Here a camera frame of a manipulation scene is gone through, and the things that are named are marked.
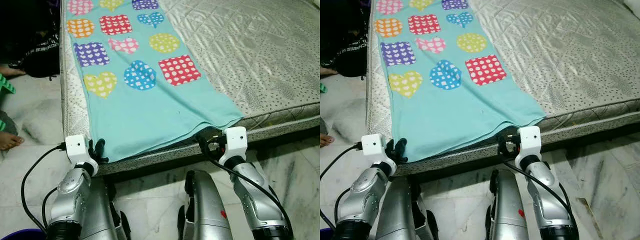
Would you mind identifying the teal blanket with colourful hearts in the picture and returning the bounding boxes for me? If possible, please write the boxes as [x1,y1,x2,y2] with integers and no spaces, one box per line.
[64,0,245,164]
[372,0,547,164]

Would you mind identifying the grey quilted mattress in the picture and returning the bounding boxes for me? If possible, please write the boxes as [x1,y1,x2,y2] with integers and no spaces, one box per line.
[60,0,321,176]
[366,0,640,176]

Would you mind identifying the white pillow with black lettering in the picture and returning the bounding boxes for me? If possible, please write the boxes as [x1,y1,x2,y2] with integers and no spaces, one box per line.
[622,0,640,19]

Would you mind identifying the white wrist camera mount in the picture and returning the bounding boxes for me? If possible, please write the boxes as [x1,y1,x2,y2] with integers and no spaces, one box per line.
[517,126,543,157]
[223,127,249,158]
[361,134,389,163]
[65,134,94,164]

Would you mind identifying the black bag with white lettering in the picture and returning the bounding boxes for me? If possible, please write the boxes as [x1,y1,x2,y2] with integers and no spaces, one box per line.
[9,27,62,80]
[320,31,369,80]

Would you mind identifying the silver right robot leg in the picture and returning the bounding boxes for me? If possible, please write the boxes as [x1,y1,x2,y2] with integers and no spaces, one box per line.
[485,168,531,240]
[177,169,234,240]

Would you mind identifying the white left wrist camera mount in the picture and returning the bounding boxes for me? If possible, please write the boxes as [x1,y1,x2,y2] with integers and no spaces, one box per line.
[361,134,389,163]
[65,134,94,164]

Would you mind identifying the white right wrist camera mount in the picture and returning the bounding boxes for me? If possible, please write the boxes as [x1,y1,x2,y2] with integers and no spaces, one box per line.
[223,127,249,158]
[517,126,543,157]

